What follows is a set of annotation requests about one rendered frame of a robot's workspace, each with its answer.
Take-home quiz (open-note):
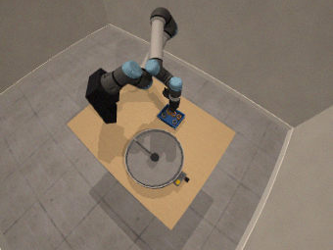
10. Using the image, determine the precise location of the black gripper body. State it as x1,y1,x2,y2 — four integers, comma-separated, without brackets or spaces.
163,88,181,112

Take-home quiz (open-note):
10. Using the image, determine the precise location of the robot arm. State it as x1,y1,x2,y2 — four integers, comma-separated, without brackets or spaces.
101,7,182,98

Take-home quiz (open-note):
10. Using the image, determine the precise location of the blue rectangular crate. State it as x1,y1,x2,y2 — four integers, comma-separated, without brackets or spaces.
158,104,185,130

